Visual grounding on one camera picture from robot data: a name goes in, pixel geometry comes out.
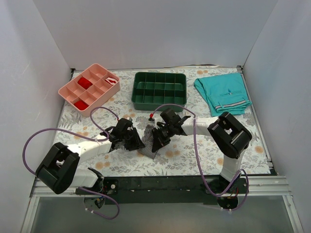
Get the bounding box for grey striped underwear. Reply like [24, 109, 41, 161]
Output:
[138, 124, 158, 160]

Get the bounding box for teal shorts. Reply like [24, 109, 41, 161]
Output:
[194, 73, 252, 117]

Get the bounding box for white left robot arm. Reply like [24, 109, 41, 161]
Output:
[35, 118, 145, 194]

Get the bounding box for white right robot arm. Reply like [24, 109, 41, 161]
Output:
[152, 108, 252, 193]

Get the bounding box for green divided storage box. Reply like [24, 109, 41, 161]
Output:
[131, 72, 187, 112]

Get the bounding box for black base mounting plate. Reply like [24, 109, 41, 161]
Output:
[74, 174, 251, 206]

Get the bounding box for red rolled cloth lower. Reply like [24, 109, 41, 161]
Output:
[74, 100, 89, 111]

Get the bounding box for red white rolled cloth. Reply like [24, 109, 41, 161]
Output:
[105, 77, 118, 85]

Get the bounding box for pink divided storage box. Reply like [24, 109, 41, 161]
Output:
[58, 64, 121, 117]

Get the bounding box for red rolled cloth upper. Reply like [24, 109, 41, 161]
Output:
[77, 77, 92, 89]

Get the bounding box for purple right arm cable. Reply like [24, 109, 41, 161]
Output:
[148, 103, 250, 212]

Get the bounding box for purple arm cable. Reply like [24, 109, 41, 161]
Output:
[148, 103, 250, 212]
[22, 106, 121, 220]

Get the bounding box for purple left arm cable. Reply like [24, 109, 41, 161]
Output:
[22, 106, 121, 220]

